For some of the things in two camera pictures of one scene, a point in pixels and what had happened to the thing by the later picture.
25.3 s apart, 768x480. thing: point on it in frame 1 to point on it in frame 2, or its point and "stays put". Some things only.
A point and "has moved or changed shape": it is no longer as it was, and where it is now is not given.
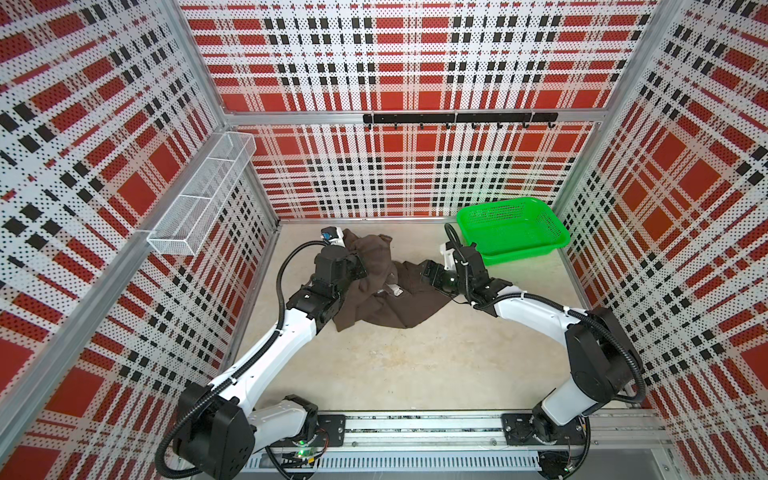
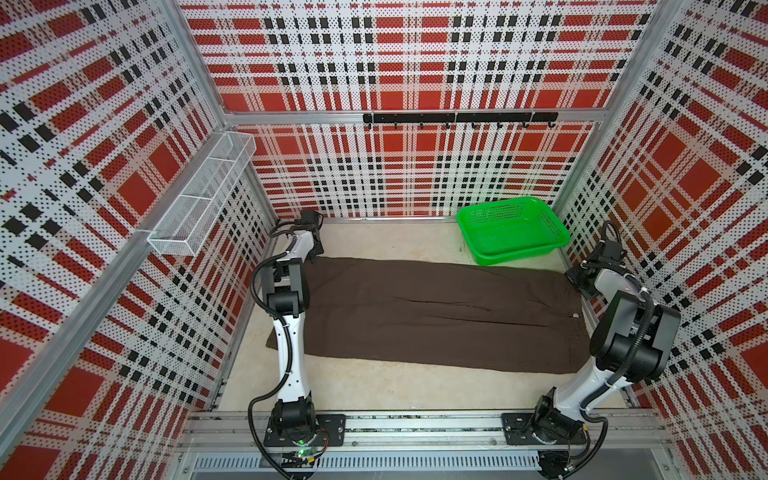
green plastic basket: (512, 230) stays put
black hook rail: (524, 118) stays put
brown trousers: (386, 294) has moved or changed shape
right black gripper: (429, 265) to (571, 274)
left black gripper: (355, 261) to (318, 249)
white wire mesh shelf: (187, 223) stays put
